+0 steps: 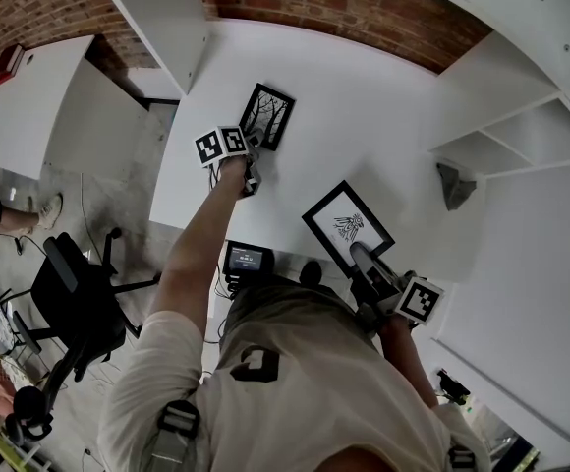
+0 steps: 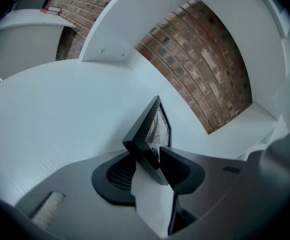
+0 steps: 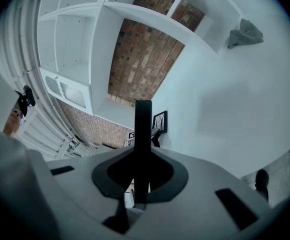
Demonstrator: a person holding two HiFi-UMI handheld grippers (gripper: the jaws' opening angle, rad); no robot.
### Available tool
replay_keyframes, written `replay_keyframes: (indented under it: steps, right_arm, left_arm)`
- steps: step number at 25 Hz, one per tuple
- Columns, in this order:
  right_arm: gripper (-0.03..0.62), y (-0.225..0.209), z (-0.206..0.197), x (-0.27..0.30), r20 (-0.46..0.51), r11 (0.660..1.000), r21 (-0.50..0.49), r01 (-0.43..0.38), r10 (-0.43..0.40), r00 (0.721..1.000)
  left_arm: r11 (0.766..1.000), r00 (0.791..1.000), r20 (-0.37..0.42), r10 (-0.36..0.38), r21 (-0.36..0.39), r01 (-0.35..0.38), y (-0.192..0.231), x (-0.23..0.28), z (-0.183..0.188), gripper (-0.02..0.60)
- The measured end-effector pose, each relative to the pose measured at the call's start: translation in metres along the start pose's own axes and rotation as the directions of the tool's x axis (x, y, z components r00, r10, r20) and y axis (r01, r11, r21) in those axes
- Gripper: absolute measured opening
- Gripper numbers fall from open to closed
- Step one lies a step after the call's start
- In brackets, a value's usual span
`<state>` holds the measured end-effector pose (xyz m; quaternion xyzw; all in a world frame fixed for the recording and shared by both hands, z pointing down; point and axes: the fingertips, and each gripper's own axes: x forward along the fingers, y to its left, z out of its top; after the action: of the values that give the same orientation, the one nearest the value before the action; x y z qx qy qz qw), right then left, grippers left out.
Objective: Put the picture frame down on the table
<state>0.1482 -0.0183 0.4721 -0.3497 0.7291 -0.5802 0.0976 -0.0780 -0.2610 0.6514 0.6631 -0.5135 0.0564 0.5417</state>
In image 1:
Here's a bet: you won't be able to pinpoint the small black device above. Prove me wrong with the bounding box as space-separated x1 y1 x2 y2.
434 369 471 405

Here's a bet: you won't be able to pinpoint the black framed tree picture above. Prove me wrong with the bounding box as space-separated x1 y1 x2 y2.
238 82 298 152

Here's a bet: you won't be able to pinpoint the white side table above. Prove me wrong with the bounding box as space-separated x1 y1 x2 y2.
0 34 152 182

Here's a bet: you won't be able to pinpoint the black office chair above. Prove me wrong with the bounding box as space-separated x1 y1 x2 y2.
4 226 163 444

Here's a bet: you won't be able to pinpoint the black screen device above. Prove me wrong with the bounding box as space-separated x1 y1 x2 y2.
222 239 275 287

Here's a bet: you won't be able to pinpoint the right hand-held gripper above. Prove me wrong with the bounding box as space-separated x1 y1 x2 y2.
349 242 446 332

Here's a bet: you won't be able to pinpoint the person's black right shoe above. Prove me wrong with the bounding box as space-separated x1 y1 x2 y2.
298 260 324 287

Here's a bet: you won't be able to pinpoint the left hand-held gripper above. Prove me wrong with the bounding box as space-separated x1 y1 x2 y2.
195 124 268 198

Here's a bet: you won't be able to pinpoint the yellow-rimmed racket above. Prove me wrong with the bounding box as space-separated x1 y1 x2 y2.
0 354 26 387

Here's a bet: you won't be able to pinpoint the yellow-green rack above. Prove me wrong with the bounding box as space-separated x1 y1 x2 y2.
0 430 35 472

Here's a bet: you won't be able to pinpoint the white table top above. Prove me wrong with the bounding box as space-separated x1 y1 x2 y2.
148 19 484 285

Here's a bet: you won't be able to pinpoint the grey harness shoulder strap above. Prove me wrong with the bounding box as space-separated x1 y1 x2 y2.
149 398 202 472
446 444 478 472

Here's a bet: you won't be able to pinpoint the black-framed window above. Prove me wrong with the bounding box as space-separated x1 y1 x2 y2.
464 396 542 472

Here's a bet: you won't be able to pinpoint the grey crumpled cloth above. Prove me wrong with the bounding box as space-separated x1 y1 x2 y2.
435 162 478 211

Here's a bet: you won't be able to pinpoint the person's left forearm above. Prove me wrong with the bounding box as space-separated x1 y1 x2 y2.
149 156 250 343

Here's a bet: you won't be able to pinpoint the person's white t-shirt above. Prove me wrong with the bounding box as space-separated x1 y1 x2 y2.
96 310 492 472

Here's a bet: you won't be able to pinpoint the black framed bird picture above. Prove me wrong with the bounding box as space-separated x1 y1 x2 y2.
301 179 397 280

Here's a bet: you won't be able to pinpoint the red book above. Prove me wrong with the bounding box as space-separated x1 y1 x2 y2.
0 44 27 88

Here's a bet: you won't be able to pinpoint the person's olive shorts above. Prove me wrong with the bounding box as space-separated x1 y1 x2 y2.
217 281 382 371

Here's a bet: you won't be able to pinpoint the person's right forearm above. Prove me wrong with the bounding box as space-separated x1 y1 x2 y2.
377 312 441 410

